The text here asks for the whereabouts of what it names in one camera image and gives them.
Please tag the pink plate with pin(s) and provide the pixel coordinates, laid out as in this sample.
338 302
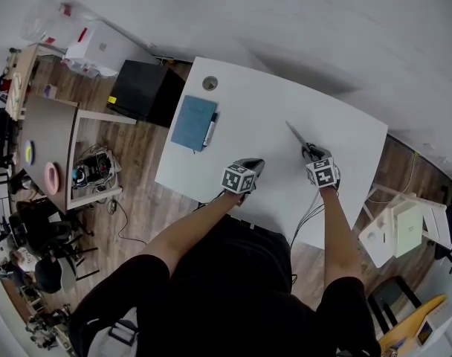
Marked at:
52 177

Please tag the pale green box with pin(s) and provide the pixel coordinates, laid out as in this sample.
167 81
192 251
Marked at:
408 231

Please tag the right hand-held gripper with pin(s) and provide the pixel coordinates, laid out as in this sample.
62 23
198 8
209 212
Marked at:
322 173

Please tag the person's right forearm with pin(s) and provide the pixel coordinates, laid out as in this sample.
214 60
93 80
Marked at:
337 244

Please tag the large clear water bottle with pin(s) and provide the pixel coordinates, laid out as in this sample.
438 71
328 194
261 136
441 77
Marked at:
51 21

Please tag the white wooden chair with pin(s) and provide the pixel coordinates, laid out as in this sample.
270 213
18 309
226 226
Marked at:
439 221

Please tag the white box-shaped device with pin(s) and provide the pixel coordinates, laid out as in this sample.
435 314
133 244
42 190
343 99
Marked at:
434 325

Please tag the black cabinet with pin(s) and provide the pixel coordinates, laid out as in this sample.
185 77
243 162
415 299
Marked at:
140 87

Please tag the blue notebook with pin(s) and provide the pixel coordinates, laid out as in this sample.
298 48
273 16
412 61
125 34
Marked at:
192 123

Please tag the orange round table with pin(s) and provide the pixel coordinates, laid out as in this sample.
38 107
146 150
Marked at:
404 333

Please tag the person's black clothing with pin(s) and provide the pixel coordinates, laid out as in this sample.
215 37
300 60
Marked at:
229 296

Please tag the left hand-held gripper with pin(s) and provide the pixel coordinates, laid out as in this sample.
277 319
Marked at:
239 179

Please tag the light wooden table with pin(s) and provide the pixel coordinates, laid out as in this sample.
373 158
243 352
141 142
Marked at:
25 73

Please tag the white water dispenser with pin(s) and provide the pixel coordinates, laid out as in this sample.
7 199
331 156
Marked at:
103 45

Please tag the white rectangular table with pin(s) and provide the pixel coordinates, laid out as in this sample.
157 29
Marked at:
267 99

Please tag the white foam packaging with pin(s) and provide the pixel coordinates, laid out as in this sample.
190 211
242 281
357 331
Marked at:
374 240

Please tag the grey bag with black buckle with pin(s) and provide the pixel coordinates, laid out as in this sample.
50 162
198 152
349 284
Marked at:
99 344

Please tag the brown table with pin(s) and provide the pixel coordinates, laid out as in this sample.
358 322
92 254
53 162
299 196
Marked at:
51 132

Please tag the person's left forearm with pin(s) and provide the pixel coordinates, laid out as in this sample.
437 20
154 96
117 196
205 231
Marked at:
189 229

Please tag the black marker pen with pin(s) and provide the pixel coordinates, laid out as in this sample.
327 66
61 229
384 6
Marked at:
211 128

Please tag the blue yellow plate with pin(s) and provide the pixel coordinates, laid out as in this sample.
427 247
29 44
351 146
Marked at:
29 154

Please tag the clear empty water jugs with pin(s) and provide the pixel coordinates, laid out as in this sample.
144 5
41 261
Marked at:
88 68

